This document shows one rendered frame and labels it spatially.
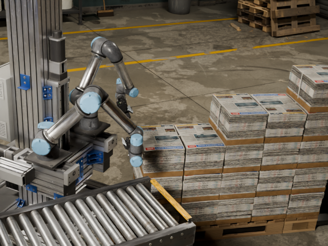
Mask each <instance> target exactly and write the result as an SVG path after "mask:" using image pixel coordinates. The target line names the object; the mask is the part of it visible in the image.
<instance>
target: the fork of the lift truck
mask: <svg viewBox="0 0 328 246"><path fill-rule="evenodd" d="M316 225H328V213H325V214H319V215H318V220H317V223H316ZM265 228H266V226H254V227H243V228H232V229H224V230H223V233H235V232H249V231H260V230H265Z"/></svg>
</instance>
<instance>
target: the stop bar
mask: <svg viewBox="0 0 328 246"><path fill-rule="evenodd" d="M150 182H151V183H152V184H153V185H154V186H155V187H156V188H157V189H158V190H159V192H160V193H161V194H162V195H163V196H164V197H165V198H166V199H167V200H168V201H169V202H170V203H171V204H172V205H173V206H174V207H175V208H176V209H177V210H178V212H179V213H180V214H181V215H182V216H183V217H184V218H185V219H186V220H187V221H188V222H189V221H192V217H191V216H190V215H189V214H188V213H187V212H186V211H185V210H184V209H183V208H182V207H181V206H180V205H179V204H178V203H177V202H176V201H175V200H174V198H173V197H172V196H171V195H170V194H169V193H168V192H167V191H166V190H165V189H164V188H163V187H162V186H161V185H160V184H159V183H158V182H157V181H156V180H155V179H151V180H150Z"/></svg>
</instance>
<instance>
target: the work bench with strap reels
mask: <svg viewBox="0 0 328 246"><path fill-rule="evenodd" d="M75 13H78V14H79V23H78V25H83V24H82V0H79V8H77V7H76V6H74V5H73V0H62V14H67V15H66V16H67V17H71V15H70V14H75ZM2 18H6V10H5V0H4V6H2V5H1V0H0V19H2Z"/></svg>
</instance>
